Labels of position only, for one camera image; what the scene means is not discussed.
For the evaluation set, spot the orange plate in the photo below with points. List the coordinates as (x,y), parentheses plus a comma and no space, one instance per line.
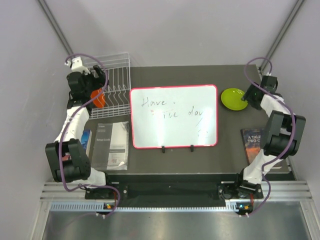
(99,101)

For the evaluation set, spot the lime green plate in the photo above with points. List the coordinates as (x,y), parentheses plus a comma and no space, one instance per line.
(231,98)

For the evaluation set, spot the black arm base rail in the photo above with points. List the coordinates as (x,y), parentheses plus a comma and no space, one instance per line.
(152,187)

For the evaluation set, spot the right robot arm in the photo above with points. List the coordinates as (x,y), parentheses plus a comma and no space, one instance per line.
(281,136)

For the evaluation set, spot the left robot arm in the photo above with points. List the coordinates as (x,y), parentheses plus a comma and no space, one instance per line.
(67,158)

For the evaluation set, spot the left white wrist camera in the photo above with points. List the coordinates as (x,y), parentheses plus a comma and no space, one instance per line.
(76,65)

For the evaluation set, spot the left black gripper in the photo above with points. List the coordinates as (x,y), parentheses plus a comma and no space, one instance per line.
(98,81)

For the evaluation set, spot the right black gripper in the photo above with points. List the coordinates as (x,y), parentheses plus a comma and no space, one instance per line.
(247,96)

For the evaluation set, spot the blue book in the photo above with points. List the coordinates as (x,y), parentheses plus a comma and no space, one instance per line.
(86,140)

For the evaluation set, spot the Tale of Two Cities book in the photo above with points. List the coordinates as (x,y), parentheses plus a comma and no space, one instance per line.
(251,138)

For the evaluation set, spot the red-framed whiteboard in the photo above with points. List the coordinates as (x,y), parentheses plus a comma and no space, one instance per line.
(174,116)

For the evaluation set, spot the white wire dish rack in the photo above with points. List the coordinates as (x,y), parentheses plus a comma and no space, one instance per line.
(116,96)

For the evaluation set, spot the grey slotted cable duct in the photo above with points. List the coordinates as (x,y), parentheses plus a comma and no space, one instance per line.
(106,207)

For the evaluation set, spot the left whiteboard stand foot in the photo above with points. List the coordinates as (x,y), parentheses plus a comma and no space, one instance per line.
(163,149)

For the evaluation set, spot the grey setup guide booklet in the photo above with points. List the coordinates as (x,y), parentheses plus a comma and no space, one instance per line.
(111,147)

